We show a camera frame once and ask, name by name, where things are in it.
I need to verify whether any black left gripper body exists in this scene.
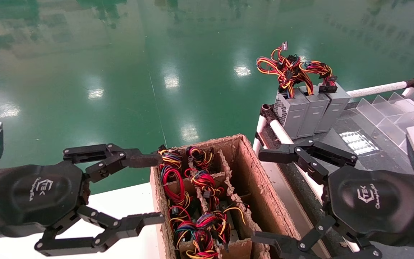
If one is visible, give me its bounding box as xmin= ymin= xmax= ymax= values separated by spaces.
xmin=0 ymin=161 xmax=89 ymax=237

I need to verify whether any grey power supply with wires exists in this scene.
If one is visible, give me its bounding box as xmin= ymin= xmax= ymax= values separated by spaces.
xmin=306 ymin=60 xmax=351 ymax=133
xmin=296 ymin=61 xmax=331 ymax=138
xmin=185 ymin=230 xmax=229 ymax=259

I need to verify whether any grey power supply left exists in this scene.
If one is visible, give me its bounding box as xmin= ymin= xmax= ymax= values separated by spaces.
xmin=257 ymin=41 xmax=310 ymax=140

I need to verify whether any white leg pipe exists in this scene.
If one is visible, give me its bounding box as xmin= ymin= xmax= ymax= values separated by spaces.
xmin=252 ymin=115 xmax=268 ymax=156

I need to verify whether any black pipe corner joint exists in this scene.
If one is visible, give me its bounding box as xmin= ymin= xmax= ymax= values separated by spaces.
xmin=260 ymin=104 xmax=277 ymax=124

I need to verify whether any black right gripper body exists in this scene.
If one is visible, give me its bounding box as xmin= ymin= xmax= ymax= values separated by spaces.
xmin=327 ymin=165 xmax=414 ymax=246

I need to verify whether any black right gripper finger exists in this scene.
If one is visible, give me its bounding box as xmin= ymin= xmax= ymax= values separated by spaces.
xmin=258 ymin=140 xmax=358 ymax=186
xmin=252 ymin=215 xmax=382 ymax=259

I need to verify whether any power supply with colourful wires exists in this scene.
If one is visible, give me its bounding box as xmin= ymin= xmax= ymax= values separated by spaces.
xmin=185 ymin=169 xmax=225 ymax=207
xmin=187 ymin=146 xmax=213 ymax=169
xmin=169 ymin=206 xmax=197 ymax=249
xmin=158 ymin=146 xmax=183 ymax=170
xmin=196 ymin=206 xmax=246 ymax=246

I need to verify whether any white crossbar pipe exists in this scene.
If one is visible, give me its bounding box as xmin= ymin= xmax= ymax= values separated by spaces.
xmin=347 ymin=81 xmax=409 ymax=99

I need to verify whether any brown cardboard divider box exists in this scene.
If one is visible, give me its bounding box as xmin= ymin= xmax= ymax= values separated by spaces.
xmin=150 ymin=134 xmax=303 ymax=259

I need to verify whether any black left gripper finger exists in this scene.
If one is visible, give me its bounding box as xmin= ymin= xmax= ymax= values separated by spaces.
xmin=34 ymin=205 xmax=165 ymax=256
xmin=63 ymin=143 xmax=164 ymax=183

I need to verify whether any long white rail pipe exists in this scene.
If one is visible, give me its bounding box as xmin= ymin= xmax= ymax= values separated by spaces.
xmin=269 ymin=119 xmax=361 ymax=253

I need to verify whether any power supply with red wire loop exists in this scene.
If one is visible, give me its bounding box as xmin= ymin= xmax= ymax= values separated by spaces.
xmin=160 ymin=166 xmax=190 ymax=209

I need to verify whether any clear acrylic divider rack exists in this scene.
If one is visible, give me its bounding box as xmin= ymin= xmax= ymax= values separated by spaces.
xmin=351 ymin=92 xmax=414 ymax=153

